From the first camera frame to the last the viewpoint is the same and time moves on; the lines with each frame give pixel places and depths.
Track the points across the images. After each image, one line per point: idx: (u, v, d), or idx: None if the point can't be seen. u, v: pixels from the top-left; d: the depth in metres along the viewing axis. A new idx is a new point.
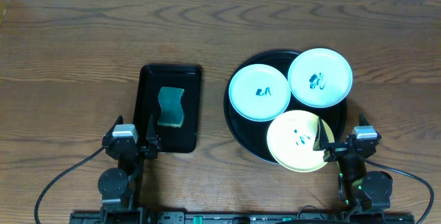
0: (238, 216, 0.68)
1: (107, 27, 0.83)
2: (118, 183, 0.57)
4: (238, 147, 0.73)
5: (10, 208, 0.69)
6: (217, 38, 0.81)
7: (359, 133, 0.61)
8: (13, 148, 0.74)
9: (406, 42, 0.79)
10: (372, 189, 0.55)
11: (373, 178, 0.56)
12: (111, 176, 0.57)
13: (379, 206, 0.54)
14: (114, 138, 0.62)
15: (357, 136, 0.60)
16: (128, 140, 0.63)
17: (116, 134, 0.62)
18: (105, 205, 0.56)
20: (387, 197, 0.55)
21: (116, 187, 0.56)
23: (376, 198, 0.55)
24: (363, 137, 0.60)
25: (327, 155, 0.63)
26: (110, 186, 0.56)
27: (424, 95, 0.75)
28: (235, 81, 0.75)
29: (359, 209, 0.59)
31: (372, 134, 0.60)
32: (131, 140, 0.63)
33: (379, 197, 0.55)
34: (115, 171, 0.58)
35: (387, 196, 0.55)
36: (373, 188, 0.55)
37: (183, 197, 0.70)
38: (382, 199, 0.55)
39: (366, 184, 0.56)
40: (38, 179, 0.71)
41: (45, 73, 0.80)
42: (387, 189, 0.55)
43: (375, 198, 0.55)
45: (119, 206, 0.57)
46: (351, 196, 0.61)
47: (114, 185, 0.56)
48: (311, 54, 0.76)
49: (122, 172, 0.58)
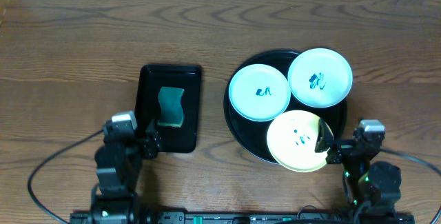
0: (238, 216, 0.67)
1: (107, 26, 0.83)
2: (115, 154, 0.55)
4: (238, 147, 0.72)
5: (9, 208, 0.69)
6: (217, 38, 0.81)
7: (366, 125, 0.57)
8: (12, 148, 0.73)
9: (405, 43, 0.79)
10: (380, 180, 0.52)
11: (382, 167, 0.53)
12: (109, 149, 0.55)
13: (388, 197, 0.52)
14: (112, 122, 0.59)
15: (364, 129, 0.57)
16: (126, 124, 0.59)
17: (116, 120, 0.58)
18: (100, 175, 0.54)
20: (396, 188, 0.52)
21: (114, 157, 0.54)
23: (386, 187, 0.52)
24: (371, 129, 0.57)
25: (332, 154, 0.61)
26: (107, 157, 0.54)
27: (424, 95, 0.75)
28: (235, 82, 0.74)
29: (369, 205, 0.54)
31: (380, 125, 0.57)
32: (131, 124, 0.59)
33: (388, 187, 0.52)
34: (113, 145, 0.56)
35: (397, 187, 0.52)
36: (380, 178, 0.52)
37: (183, 197, 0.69)
38: (391, 190, 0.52)
39: (374, 174, 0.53)
40: (36, 178, 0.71)
41: (46, 73, 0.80)
42: (395, 178, 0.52)
43: (384, 188, 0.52)
45: (114, 180, 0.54)
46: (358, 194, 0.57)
47: (111, 156, 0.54)
48: (311, 54, 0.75)
49: (121, 145, 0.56)
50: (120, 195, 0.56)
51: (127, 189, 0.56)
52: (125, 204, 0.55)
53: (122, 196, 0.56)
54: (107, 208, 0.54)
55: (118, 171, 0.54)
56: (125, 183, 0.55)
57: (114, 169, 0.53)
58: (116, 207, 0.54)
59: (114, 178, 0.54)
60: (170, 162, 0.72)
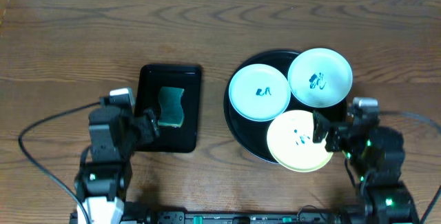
0: (238, 216, 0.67)
1: (107, 26, 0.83)
2: (110, 112, 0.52)
4: (238, 147, 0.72)
5: (9, 208, 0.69)
6: (217, 38, 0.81)
7: (359, 101, 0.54)
8: (12, 148, 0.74)
9: (405, 43, 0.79)
10: (382, 139, 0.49)
11: (381, 129, 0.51)
12: (105, 109, 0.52)
13: (393, 156, 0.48)
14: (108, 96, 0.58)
15: (359, 105, 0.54)
16: (121, 99, 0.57)
17: (113, 94, 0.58)
18: (91, 134, 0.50)
20: (399, 145, 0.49)
21: (108, 116, 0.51)
23: (388, 147, 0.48)
24: (364, 104, 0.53)
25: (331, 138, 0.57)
26: (103, 115, 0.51)
27: (424, 95, 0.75)
28: (235, 82, 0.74)
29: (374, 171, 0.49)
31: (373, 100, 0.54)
32: (125, 100, 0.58)
33: (391, 146, 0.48)
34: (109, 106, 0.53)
35: (400, 146, 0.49)
36: (382, 137, 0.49)
37: (183, 197, 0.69)
38: (394, 149, 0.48)
39: (375, 134, 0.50)
40: (36, 178, 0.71)
41: (46, 73, 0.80)
42: (397, 138, 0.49)
43: (387, 147, 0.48)
45: (106, 140, 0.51)
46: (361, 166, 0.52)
47: (106, 114, 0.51)
48: (311, 54, 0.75)
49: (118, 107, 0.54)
50: (113, 160, 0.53)
51: (120, 154, 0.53)
52: (116, 168, 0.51)
53: (114, 160, 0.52)
54: (98, 170, 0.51)
55: (111, 131, 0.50)
56: (118, 145, 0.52)
57: (107, 127, 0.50)
58: (106, 171, 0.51)
59: (108, 138, 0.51)
60: (170, 161, 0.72)
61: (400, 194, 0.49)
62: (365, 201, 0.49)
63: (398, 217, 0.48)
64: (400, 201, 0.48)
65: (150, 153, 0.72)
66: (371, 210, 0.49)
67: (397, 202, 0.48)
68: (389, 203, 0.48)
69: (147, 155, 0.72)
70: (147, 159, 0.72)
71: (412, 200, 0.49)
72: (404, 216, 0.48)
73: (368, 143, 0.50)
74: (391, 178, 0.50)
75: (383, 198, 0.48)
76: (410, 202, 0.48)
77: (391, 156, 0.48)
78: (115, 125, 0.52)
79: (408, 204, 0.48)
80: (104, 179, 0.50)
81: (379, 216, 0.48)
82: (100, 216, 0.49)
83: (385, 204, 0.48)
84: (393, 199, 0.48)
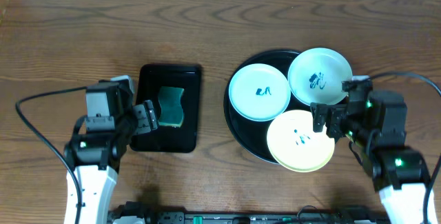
0: (238, 216, 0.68)
1: (107, 26, 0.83)
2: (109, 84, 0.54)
4: (238, 147, 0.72)
5: (11, 208, 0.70)
6: (217, 38, 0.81)
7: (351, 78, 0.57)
8: (12, 148, 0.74)
9: (406, 42, 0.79)
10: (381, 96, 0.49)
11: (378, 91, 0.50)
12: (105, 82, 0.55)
13: (394, 105, 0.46)
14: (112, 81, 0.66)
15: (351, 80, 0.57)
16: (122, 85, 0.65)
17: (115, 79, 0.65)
18: (88, 99, 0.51)
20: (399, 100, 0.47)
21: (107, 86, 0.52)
23: (388, 100, 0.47)
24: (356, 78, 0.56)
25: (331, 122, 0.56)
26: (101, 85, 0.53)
27: (424, 95, 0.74)
28: (235, 81, 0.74)
29: (377, 131, 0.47)
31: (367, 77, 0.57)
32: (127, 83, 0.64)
33: (391, 99, 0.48)
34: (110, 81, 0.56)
35: (400, 100, 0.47)
36: (380, 94, 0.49)
37: (183, 197, 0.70)
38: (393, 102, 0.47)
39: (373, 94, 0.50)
40: (37, 178, 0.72)
41: (45, 73, 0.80)
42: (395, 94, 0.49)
43: (386, 100, 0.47)
45: (102, 105, 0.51)
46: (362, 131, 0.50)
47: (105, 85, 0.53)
48: (312, 54, 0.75)
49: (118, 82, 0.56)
50: (107, 129, 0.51)
51: (116, 124, 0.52)
52: (109, 136, 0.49)
53: (108, 129, 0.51)
54: (89, 137, 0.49)
55: (108, 98, 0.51)
56: (114, 116, 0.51)
57: (105, 94, 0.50)
58: (98, 138, 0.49)
59: (104, 105, 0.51)
60: (170, 161, 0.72)
61: (411, 154, 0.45)
62: (374, 163, 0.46)
63: (408, 178, 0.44)
64: (411, 162, 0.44)
65: (150, 153, 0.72)
66: (380, 173, 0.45)
67: (406, 163, 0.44)
68: (399, 163, 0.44)
69: (147, 155, 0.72)
70: (147, 158, 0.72)
71: (424, 160, 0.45)
72: (414, 178, 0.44)
73: (369, 104, 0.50)
74: (397, 136, 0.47)
75: (393, 158, 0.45)
76: (421, 163, 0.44)
77: (392, 110, 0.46)
78: (113, 95, 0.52)
79: (420, 165, 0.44)
80: (96, 147, 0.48)
81: (388, 178, 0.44)
82: (92, 185, 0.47)
83: (395, 165, 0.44)
84: (403, 159, 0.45)
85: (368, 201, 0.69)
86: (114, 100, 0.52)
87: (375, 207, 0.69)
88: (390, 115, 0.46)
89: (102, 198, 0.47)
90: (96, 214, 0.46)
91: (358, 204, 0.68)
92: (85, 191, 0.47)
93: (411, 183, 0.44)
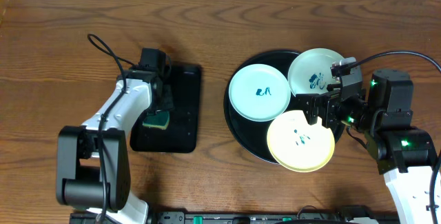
0: (238, 216, 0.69)
1: (107, 26, 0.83)
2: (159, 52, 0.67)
4: (238, 147, 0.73)
5: (12, 208, 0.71)
6: (217, 38, 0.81)
7: (340, 62, 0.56)
8: (12, 149, 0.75)
9: (404, 43, 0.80)
10: (386, 75, 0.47)
11: (381, 70, 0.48)
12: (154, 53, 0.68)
13: (400, 82, 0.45)
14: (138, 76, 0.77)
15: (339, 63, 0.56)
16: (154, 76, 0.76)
17: None
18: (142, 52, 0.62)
20: (405, 78, 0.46)
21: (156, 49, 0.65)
23: (394, 78, 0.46)
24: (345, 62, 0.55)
25: (327, 110, 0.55)
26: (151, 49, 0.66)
27: (422, 96, 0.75)
28: (235, 83, 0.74)
29: (383, 111, 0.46)
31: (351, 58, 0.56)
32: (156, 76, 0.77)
33: (397, 77, 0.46)
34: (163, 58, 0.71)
35: (405, 78, 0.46)
36: (385, 72, 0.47)
37: (183, 197, 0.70)
38: (400, 80, 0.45)
39: (377, 72, 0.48)
40: (38, 178, 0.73)
41: (45, 73, 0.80)
42: (400, 72, 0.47)
43: (393, 78, 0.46)
45: (150, 58, 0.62)
46: (366, 114, 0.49)
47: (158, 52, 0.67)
48: (311, 54, 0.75)
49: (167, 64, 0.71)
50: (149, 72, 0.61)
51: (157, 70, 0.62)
52: (153, 73, 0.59)
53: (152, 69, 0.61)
54: (138, 72, 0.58)
55: (158, 55, 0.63)
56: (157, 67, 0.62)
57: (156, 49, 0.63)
58: (144, 74, 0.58)
59: (152, 59, 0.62)
60: (170, 161, 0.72)
61: (417, 134, 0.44)
62: (379, 145, 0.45)
63: (415, 159, 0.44)
64: (416, 142, 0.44)
65: (150, 153, 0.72)
66: (385, 154, 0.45)
67: (412, 143, 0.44)
68: (405, 144, 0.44)
69: (147, 156, 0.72)
70: (147, 158, 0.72)
71: (431, 140, 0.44)
72: (420, 158, 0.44)
73: (373, 83, 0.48)
74: (403, 116, 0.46)
75: (398, 138, 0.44)
76: (428, 143, 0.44)
77: (397, 90, 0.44)
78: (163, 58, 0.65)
79: (426, 145, 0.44)
80: (143, 76, 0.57)
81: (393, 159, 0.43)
82: (136, 87, 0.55)
83: (401, 145, 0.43)
84: (409, 140, 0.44)
85: (366, 200, 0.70)
86: (160, 60, 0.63)
87: (375, 206, 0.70)
88: (395, 94, 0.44)
89: (139, 98, 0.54)
90: (132, 98, 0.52)
91: (357, 203, 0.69)
92: (130, 87, 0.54)
93: (416, 165, 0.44)
